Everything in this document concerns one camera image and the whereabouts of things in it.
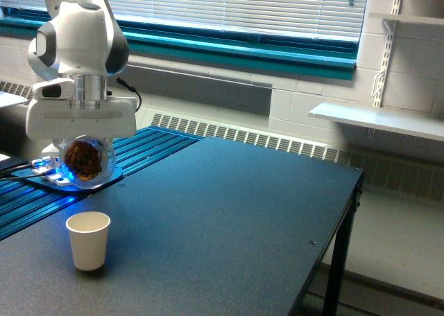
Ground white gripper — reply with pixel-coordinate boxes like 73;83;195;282
26;97;137;153

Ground brown almonds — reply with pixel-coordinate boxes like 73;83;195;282
65;141;102;182

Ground clear plastic cup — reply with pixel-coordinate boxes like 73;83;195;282
60;135;116;189

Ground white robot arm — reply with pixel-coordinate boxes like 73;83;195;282
26;0;137;155

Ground white board at left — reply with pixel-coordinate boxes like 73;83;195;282
0;91;28;108

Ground white paper cup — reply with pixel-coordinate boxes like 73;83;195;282
65;211;111;271

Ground black table leg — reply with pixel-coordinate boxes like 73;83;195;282
322;175;364;315

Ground white window blinds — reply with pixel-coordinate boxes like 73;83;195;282
0;0;370;43

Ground white radiator vent cover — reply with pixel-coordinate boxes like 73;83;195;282
1;83;443;200

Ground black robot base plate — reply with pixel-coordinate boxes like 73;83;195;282
24;167;123;193

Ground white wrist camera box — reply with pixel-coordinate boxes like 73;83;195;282
32;78;76;100

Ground black base cables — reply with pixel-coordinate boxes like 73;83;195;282
0;159;53;182

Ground blue slotted aluminium rail plate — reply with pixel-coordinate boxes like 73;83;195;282
1;127;202;240

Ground black camera cable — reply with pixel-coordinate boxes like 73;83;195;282
116;77;143;112

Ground teal window frame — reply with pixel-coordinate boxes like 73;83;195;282
2;7;358;80

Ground white upper wall shelf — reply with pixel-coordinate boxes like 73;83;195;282
369;12;444;26

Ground white wall shelf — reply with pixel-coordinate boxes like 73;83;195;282
369;12;444;26
309;102;443;141

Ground white lower wall shelf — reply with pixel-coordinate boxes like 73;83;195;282
309;102;443;141

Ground white shelf bracket rail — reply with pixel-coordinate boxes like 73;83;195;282
370;0;402;108

